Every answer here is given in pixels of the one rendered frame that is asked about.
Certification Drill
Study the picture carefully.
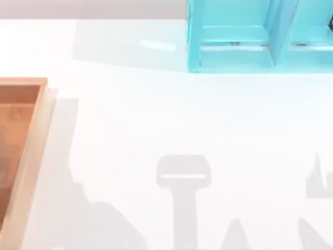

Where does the light blue upright rack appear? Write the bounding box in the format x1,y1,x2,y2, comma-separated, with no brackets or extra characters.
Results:
186,0,333,74

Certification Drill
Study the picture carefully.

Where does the shallow salmon-coloured box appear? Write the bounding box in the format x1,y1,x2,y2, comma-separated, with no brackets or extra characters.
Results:
0,77,49,250

